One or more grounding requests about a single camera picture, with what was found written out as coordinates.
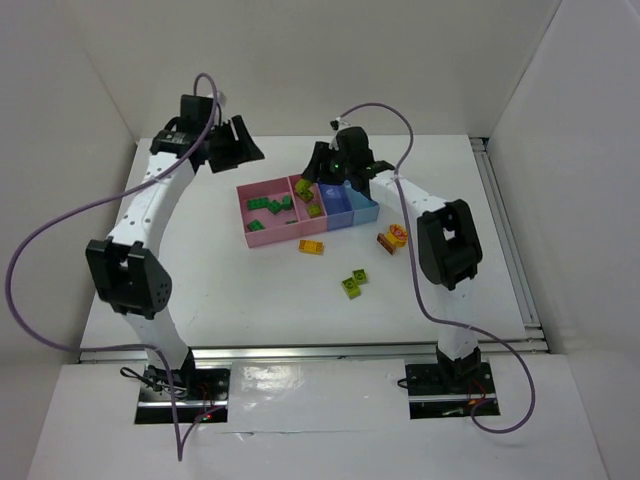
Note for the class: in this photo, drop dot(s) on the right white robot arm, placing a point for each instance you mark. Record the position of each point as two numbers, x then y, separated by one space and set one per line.
444 245

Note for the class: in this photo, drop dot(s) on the dark green curved lego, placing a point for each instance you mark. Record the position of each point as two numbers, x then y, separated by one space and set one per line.
255 226

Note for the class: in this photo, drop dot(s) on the light blue bin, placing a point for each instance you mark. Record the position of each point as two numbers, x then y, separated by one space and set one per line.
364 210

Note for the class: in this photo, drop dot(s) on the lime sloped lego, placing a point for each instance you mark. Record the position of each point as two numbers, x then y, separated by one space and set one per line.
314 210

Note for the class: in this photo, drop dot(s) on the aluminium rail front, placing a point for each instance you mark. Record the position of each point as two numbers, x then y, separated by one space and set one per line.
220 355

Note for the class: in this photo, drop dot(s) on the small pink bin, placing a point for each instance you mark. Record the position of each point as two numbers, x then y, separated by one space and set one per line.
311 225

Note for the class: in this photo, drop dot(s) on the yellow lego brick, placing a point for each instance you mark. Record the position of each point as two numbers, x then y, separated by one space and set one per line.
311 247

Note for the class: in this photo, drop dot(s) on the aluminium rail right side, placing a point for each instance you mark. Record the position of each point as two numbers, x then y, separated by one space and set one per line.
533 328

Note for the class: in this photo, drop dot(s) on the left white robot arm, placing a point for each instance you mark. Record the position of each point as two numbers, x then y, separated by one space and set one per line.
125 266

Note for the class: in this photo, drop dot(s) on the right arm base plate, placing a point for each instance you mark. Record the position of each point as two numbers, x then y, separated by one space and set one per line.
430 396

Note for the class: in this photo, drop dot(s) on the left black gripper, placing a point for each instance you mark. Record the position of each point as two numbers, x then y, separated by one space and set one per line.
223 147

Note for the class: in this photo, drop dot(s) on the dark blue bin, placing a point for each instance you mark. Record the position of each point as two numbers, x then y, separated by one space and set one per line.
337 206

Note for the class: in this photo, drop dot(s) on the large lime lego brick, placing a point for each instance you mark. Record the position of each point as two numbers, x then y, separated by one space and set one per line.
302 190

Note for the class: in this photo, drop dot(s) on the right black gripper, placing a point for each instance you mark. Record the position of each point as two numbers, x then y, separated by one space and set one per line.
320 163

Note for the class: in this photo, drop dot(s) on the large pink bin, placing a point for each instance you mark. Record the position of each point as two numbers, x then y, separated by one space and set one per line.
276 230

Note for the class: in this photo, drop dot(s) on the aluminium rail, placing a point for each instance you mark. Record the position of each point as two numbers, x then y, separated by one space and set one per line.
533 328
220 355

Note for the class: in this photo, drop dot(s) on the lime lego pair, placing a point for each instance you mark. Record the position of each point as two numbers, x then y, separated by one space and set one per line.
352 285

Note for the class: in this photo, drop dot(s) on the dark green lego stack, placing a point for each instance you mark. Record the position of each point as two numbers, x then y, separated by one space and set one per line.
276 206

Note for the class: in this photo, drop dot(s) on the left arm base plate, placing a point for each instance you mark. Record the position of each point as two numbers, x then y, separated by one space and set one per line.
205 399

